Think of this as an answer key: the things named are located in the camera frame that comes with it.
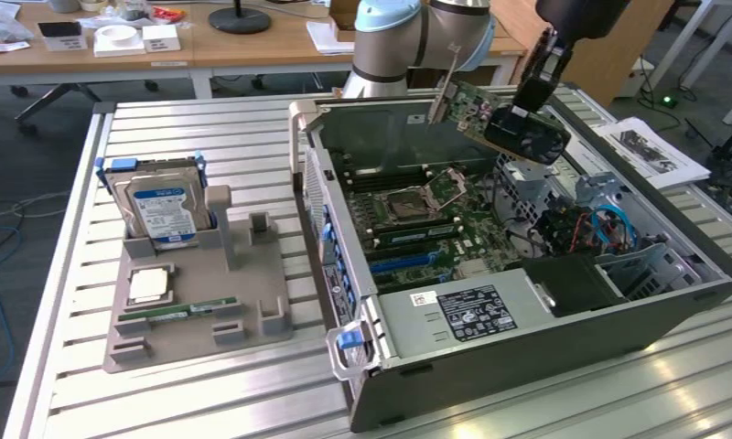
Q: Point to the red white card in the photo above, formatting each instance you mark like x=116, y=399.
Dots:
x=5, y=46

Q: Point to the metal socket cover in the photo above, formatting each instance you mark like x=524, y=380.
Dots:
x=429, y=187

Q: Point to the white cube box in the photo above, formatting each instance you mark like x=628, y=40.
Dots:
x=160, y=39

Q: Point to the white flat box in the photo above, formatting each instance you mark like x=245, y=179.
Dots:
x=118, y=50

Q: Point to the white paper pile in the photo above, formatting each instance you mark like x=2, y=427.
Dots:
x=329, y=39

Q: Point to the wooden desk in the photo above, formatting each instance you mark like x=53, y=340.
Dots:
x=249, y=46

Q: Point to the white desk frame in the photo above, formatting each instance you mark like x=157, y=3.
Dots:
x=702, y=41

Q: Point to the clear plastic bag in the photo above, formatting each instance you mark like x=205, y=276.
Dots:
x=0, y=20

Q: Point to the black lamp base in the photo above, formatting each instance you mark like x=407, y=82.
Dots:
x=240, y=22

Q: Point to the white tape roll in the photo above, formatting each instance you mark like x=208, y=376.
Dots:
x=117, y=34

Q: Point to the green graphics card black fan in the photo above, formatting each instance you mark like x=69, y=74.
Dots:
x=481, y=103

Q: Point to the metal drive cage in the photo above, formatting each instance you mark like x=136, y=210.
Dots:
x=524, y=192

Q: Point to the black chair base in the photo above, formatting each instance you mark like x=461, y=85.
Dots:
x=54, y=103

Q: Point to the red packet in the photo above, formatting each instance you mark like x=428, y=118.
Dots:
x=166, y=14

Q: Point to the wooden cabinet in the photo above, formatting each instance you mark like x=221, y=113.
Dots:
x=616, y=68

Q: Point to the gray cup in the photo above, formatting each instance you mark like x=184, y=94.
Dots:
x=66, y=5

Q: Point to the metal disk bay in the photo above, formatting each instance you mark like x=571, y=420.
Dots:
x=659, y=270

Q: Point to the brown cardboard box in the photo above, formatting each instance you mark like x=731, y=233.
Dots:
x=343, y=13

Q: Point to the gray power supply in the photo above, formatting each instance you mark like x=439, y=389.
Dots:
x=415, y=329

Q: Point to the dark gray PC case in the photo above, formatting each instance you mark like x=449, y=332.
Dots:
x=524, y=366

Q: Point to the device with green light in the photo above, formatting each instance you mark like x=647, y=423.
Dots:
x=668, y=100

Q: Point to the black RAM slot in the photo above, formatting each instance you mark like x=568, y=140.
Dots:
x=403, y=225
x=391, y=185

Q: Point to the gray printed parts rack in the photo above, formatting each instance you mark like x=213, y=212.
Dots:
x=237, y=283

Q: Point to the green motherboard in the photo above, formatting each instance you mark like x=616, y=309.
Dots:
x=476, y=219

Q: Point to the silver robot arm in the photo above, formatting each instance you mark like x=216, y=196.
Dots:
x=391, y=46

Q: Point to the green RAM stick in slot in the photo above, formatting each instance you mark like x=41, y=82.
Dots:
x=417, y=234

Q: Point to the CPU socket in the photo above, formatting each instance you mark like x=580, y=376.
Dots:
x=409, y=206

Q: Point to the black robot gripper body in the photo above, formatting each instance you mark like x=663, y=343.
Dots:
x=579, y=18

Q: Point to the blue expansion slot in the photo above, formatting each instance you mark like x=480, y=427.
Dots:
x=403, y=264

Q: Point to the black expansion slot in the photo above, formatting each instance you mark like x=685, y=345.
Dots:
x=399, y=252

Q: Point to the silver CPU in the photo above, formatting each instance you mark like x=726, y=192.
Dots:
x=150, y=287

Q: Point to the white box black top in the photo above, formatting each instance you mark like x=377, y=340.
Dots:
x=61, y=36

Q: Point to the blue card clip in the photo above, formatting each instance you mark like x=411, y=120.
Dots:
x=325, y=224
x=345, y=290
x=340, y=272
x=333, y=252

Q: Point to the blue latch tab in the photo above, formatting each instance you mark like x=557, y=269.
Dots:
x=348, y=340

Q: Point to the printed paper stack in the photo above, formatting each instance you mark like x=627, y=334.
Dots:
x=652, y=151

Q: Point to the hard disk with blue rails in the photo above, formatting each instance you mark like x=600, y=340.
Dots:
x=161, y=212

